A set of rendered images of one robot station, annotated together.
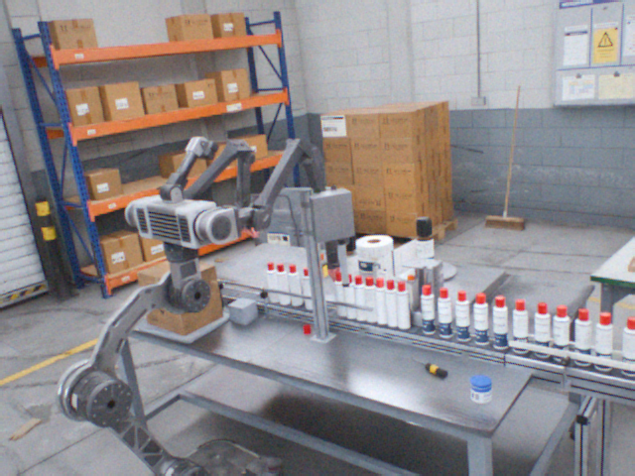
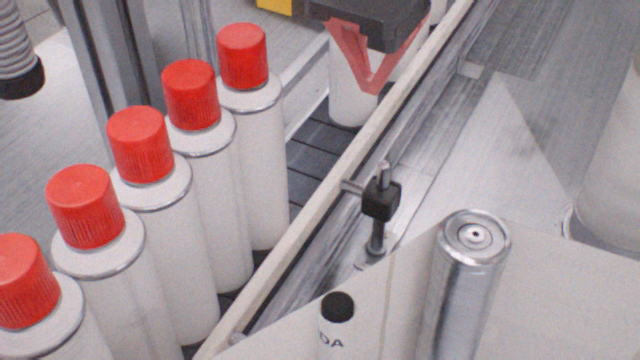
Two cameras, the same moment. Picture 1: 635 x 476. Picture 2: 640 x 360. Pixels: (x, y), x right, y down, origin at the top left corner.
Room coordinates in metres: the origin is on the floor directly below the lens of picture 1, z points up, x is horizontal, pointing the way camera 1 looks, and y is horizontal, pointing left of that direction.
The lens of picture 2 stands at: (2.51, -0.45, 1.32)
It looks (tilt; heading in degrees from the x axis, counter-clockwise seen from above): 45 degrees down; 78
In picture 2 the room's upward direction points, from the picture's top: 1 degrees clockwise
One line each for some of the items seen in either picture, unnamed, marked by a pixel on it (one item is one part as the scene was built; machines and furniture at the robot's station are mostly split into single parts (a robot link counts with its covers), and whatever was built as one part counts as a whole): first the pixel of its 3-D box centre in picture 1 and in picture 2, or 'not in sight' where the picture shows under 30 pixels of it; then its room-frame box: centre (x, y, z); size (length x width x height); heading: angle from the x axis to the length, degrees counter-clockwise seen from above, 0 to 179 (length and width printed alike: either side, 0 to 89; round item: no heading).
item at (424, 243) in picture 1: (425, 244); not in sight; (2.92, -0.54, 1.04); 0.09 x 0.09 x 0.29
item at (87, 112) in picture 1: (184, 141); not in sight; (6.63, 1.30, 1.26); 2.78 x 0.61 x 2.51; 135
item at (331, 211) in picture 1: (329, 214); not in sight; (2.43, -0.07, 1.38); 0.17 x 0.10 x 0.19; 107
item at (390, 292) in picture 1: (392, 302); not in sight; (2.36, -0.29, 0.98); 0.05 x 0.05 x 0.20
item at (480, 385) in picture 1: (480, 389); not in sight; (1.82, -0.50, 0.87); 0.07 x 0.07 x 0.07
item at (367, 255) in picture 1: (375, 254); not in sight; (3.11, -0.31, 0.95); 0.20 x 0.20 x 0.14
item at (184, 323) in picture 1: (181, 295); not in sight; (2.74, 0.68, 0.99); 0.30 x 0.24 x 0.27; 47
